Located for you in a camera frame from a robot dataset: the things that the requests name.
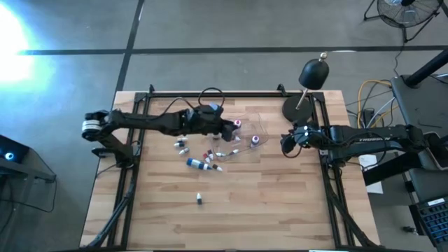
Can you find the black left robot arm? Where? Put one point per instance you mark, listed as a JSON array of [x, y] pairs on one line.
[[147, 122]]

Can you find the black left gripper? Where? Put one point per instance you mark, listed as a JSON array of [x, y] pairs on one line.
[[206, 122]]

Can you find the grey desk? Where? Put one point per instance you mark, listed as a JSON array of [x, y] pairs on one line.
[[413, 105]]

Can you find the backlit keyboard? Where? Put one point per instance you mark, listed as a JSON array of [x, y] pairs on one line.
[[435, 220]]

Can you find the black slanted pole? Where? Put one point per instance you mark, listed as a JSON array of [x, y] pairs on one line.
[[428, 68]]

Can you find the clear plastic bin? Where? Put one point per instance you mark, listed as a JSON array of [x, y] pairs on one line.
[[245, 147]]

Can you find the small black food coloring bottle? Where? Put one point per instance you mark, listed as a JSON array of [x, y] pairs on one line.
[[199, 199]]

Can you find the black floor fan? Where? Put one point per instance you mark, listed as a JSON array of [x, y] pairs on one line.
[[407, 15]]

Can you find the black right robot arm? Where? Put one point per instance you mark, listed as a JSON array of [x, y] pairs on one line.
[[367, 138]]

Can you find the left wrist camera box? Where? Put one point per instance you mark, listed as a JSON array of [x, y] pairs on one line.
[[215, 107]]

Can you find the large blue food coloring bottle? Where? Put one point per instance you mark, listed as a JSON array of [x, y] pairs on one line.
[[199, 164]]

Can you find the black desk beam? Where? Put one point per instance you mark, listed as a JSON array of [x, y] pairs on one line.
[[392, 169]]

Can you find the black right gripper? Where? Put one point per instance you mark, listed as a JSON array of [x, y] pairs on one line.
[[308, 138]]

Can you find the large red food coloring bottle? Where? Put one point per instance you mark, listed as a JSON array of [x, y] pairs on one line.
[[237, 123]]

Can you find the smartphone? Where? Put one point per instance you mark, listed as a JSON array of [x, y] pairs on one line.
[[440, 154]]

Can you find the black stand with blue light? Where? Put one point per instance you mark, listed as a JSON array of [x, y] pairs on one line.
[[14, 152]]

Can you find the white paper sheet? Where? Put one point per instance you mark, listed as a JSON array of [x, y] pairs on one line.
[[370, 162]]

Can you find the small black object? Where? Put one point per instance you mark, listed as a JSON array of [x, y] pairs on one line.
[[409, 230]]

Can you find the black aluminium rig frame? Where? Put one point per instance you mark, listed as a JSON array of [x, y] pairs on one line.
[[227, 94]]

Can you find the black desk lamp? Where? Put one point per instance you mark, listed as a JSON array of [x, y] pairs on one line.
[[314, 75]]

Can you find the black power strip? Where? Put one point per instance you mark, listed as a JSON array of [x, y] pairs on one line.
[[367, 115]]

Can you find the small brown food coloring bottle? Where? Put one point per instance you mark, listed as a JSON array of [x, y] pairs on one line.
[[217, 167]]

